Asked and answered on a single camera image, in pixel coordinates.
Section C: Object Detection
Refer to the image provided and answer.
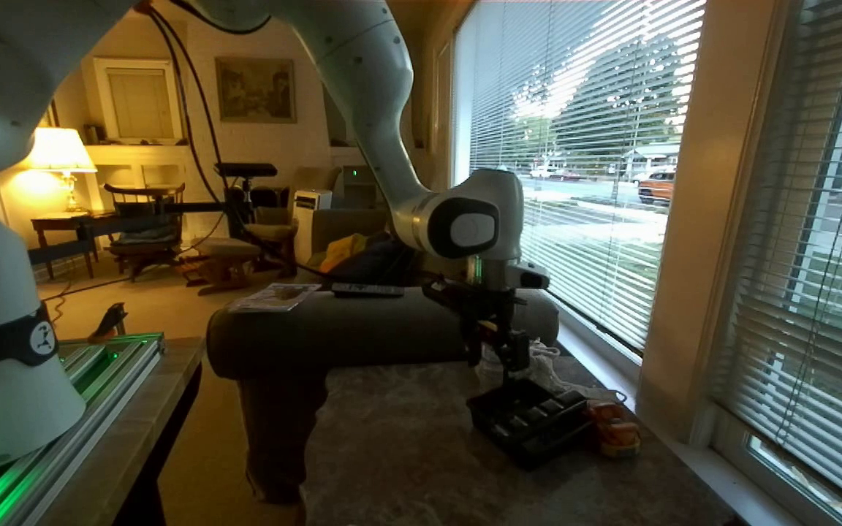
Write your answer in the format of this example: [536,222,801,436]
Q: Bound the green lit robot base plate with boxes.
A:
[0,330,166,526]

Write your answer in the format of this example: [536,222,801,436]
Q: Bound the dark wooden chair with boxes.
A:
[103,180,188,281]

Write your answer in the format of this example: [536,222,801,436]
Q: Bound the dark throw pillow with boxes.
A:
[323,233,420,290]

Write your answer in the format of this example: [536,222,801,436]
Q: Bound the orange snack packet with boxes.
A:
[580,393,644,460]

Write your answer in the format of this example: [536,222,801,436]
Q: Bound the narrow white window blinds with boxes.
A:
[710,0,842,519]

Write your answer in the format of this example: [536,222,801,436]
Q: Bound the black clamp handle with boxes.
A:
[86,300,133,345]

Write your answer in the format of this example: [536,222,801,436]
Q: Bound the grey fabric sofa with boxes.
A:
[206,206,561,504]

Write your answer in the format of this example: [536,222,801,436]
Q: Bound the yellow throw pillow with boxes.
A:
[317,230,371,281]

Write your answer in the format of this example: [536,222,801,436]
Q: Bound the grey appliance box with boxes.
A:
[331,164,382,209]

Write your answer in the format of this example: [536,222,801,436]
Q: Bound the black plastic tray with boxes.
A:
[464,377,594,469]

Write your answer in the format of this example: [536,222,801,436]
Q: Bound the orange parked car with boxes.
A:
[635,165,679,209]

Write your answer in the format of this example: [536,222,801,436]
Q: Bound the white crumpled plastic bag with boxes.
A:
[527,336,590,398]

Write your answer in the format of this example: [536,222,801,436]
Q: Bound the wide white window blinds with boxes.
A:
[454,0,710,355]

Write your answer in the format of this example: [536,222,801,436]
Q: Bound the dark wooden side table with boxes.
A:
[26,212,103,281]

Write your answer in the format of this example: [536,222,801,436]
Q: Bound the dinosaur magazine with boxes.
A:
[228,281,325,316]

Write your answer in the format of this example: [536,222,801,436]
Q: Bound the white framed wall panel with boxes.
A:
[92,56,188,148]

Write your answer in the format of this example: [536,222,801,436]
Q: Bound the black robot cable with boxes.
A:
[141,0,238,216]

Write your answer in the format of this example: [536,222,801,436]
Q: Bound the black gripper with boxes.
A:
[454,273,537,392]

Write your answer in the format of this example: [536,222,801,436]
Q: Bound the black stereo camera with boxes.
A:
[213,158,280,235]

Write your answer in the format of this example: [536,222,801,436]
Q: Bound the silver remote control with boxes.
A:
[331,281,406,300]

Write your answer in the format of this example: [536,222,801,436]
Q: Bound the cushioned wooden armchair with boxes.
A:
[197,186,301,295]

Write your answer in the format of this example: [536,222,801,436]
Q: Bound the lit table lamp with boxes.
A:
[23,126,100,219]

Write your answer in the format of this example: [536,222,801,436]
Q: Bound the Husky work table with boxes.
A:
[39,336,206,526]

